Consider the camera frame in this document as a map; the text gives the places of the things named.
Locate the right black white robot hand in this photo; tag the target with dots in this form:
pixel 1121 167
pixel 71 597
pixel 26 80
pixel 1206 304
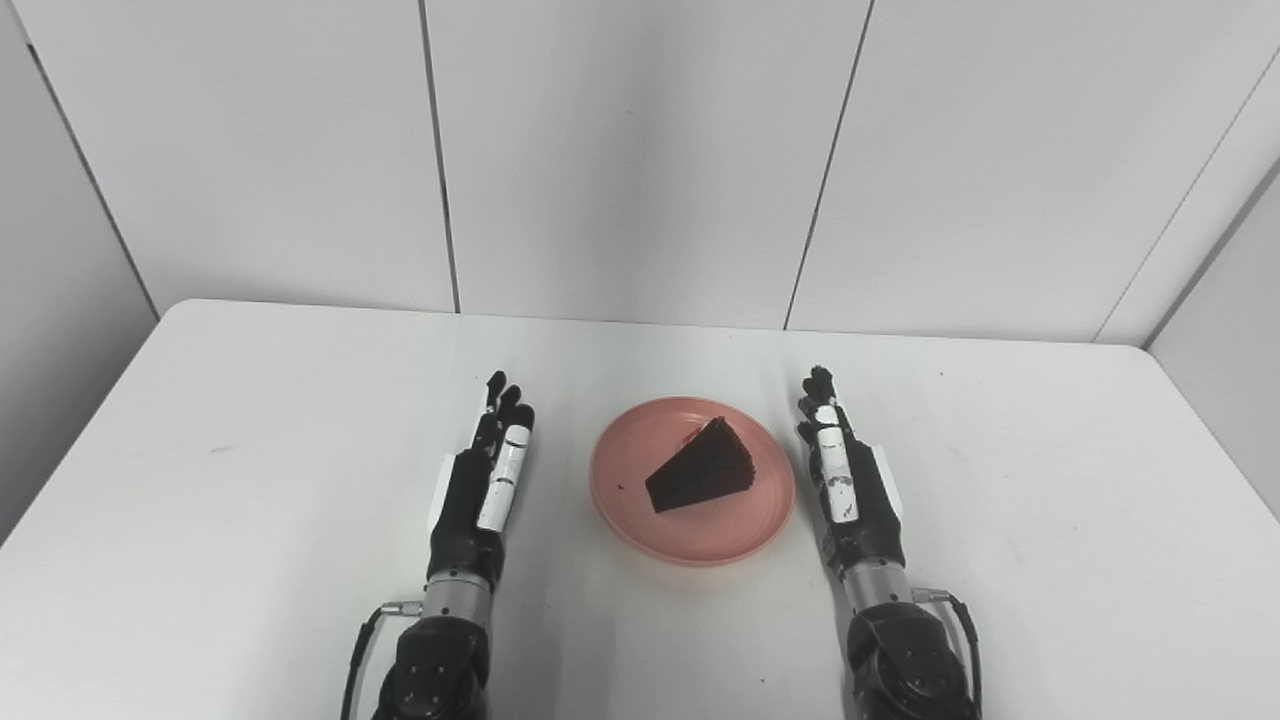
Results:
pixel 850 500

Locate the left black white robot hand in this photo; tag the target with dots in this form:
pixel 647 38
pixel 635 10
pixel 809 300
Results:
pixel 470 500

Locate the chocolate cake slice with fruit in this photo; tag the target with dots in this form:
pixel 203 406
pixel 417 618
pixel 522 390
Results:
pixel 700 470

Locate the pink round plate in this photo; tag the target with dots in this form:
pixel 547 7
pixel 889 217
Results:
pixel 690 540

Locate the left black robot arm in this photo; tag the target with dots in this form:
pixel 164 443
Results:
pixel 445 650

